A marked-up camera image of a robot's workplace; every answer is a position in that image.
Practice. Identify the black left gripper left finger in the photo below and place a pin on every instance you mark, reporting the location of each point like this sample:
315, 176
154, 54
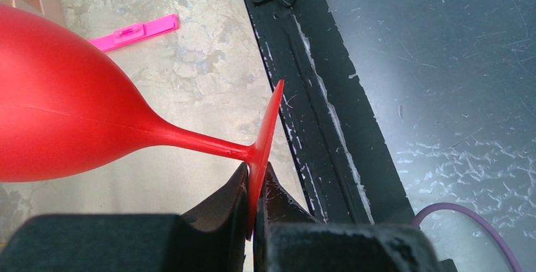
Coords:
208, 237

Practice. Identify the red wine glass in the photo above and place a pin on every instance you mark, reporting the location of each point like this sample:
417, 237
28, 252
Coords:
68, 108

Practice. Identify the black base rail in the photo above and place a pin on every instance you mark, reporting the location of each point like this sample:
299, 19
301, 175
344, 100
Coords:
341, 158

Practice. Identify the pink highlighter marker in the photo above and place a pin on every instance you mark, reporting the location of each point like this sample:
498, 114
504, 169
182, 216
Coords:
136, 33

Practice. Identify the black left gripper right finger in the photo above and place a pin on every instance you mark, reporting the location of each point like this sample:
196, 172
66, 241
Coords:
288, 238

